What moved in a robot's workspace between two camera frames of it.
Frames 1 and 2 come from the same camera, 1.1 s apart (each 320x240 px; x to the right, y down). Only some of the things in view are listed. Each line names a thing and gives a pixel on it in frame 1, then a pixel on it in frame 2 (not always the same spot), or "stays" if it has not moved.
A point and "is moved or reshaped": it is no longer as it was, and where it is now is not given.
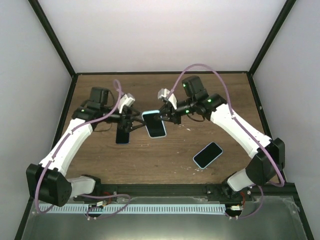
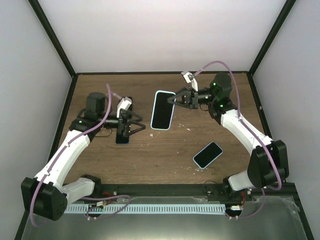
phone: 207,155 stays
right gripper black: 169,111 → 193,99
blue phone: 122,137 stays
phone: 155,127 is moved or reshaped
